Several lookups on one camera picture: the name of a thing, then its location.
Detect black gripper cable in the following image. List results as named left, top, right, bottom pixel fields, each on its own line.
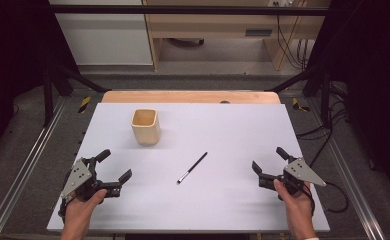
left=57, top=195, right=68, bottom=224
left=302, top=181, right=350, bottom=214

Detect light wooden desk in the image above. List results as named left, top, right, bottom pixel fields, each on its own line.
left=142, top=0, right=331, bottom=72

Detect person's right hand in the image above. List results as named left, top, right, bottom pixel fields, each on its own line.
left=273, top=178, right=316, bottom=231

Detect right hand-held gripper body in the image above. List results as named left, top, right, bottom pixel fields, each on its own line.
left=258, top=156, right=327, bottom=202

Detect square wooden cup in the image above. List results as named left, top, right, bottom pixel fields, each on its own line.
left=130, top=108, right=161, bottom=146

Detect dark curtain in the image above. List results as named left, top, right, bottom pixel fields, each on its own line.
left=306, top=0, right=390, bottom=205
left=0, top=0, right=81, bottom=165

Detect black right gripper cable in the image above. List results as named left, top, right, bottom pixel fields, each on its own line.
left=302, top=181, right=350, bottom=214

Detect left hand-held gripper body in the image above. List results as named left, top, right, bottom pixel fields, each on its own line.
left=60, top=156, right=123, bottom=203

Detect white table cover sheet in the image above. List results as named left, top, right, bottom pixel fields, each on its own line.
left=46, top=102, right=331, bottom=233

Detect person's left hand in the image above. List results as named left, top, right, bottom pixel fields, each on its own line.
left=62, top=188, right=108, bottom=229

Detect black floor cables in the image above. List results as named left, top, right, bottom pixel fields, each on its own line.
left=295, top=82, right=350, bottom=168

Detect black metal stand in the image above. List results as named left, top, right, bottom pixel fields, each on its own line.
left=42, top=64, right=110, bottom=128
left=265, top=64, right=333, bottom=130

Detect hanging black cables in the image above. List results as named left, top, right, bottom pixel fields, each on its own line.
left=274, top=14, right=310, bottom=71

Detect wooden table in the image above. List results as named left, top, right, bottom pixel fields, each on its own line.
left=101, top=90, right=281, bottom=105

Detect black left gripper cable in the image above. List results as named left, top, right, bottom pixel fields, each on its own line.
left=57, top=195, right=68, bottom=224

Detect white cabinet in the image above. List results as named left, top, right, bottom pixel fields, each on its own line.
left=48, top=0, right=154, bottom=66

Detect grey desk label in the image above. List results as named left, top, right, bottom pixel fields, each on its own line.
left=244, top=28, right=274, bottom=38

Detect aluminium floor rail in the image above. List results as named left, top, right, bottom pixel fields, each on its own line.
left=307, top=98, right=388, bottom=240
left=0, top=96, right=68, bottom=240

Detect white power strip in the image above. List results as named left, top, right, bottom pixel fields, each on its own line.
left=267, top=0, right=300, bottom=8

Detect black horizontal frame bar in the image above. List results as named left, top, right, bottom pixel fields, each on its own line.
left=47, top=4, right=331, bottom=17

